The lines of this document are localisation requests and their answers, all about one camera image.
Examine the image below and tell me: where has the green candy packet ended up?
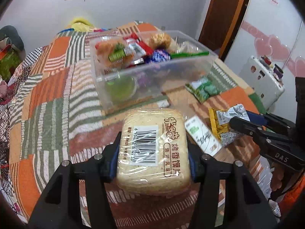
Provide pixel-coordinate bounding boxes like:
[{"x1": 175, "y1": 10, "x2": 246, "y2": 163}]
[{"x1": 185, "y1": 76, "x2": 220, "y2": 104}]

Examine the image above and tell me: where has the green jelly cup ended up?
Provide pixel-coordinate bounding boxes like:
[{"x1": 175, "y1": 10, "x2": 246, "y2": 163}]
[{"x1": 105, "y1": 76, "x2": 137, "y2": 103}]

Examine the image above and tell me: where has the silver yellow snack packet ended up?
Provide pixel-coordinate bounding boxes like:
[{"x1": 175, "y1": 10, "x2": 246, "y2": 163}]
[{"x1": 208, "y1": 104, "x2": 250, "y2": 147}]

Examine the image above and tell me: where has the cat ear crisps bag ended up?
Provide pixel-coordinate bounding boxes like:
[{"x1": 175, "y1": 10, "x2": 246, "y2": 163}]
[{"x1": 147, "y1": 33, "x2": 209, "y2": 58}]

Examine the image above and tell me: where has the green patterned storage box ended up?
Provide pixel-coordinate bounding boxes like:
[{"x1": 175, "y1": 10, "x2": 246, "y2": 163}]
[{"x1": 0, "y1": 49, "x2": 21, "y2": 83}]

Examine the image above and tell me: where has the brown wooden door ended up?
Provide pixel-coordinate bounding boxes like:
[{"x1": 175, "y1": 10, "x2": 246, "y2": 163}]
[{"x1": 198, "y1": 0, "x2": 244, "y2": 54}]

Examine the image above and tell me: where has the blue white snack bag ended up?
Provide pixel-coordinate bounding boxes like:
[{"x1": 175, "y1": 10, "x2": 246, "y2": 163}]
[{"x1": 144, "y1": 50, "x2": 171, "y2": 64}]

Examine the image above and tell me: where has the clear plastic storage bin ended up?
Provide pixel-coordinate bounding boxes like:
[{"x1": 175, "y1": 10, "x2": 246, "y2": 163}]
[{"x1": 89, "y1": 31, "x2": 218, "y2": 114}]

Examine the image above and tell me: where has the red snack packet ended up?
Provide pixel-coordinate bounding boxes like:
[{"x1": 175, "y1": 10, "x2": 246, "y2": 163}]
[{"x1": 123, "y1": 33, "x2": 153, "y2": 60}]

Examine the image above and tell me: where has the person's right hand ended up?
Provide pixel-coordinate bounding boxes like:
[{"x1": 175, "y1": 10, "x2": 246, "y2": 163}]
[{"x1": 270, "y1": 165, "x2": 284, "y2": 191}]

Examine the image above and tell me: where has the purple biscuit pack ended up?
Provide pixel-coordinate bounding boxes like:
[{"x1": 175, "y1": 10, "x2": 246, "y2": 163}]
[{"x1": 136, "y1": 72, "x2": 152, "y2": 90}]

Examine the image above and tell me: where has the toasted bread slice pack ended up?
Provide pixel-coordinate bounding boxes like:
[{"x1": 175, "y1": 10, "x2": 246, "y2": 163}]
[{"x1": 116, "y1": 109, "x2": 191, "y2": 196}]

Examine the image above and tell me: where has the orange bun green label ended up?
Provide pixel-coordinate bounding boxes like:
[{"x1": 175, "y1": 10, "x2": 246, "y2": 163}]
[{"x1": 95, "y1": 40, "x2": 134, "y2": 70}]

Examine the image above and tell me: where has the round cracker sleeve white label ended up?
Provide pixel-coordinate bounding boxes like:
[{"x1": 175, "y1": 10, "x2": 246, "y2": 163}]
[{"x1": 185, "y1": 115, "x2": 222, "y2": 157}]

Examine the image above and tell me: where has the yellow pillow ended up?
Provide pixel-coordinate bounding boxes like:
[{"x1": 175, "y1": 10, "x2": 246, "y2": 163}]
[{"x1": 67, "y1": 17, "x2": 95, "y2": 32}]

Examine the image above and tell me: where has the patchwork striped bed quilt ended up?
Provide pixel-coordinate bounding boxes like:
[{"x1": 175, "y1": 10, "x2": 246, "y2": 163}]
[{"x1": 1, "y1": 22, "x2": 272, "y2": 228}]

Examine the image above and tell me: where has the wooden wardrobe with sliding doors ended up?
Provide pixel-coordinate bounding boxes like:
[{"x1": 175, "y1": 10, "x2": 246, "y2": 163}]
[{"x1": 218, "y1": 0, "x2": 304, "y2": 121}]

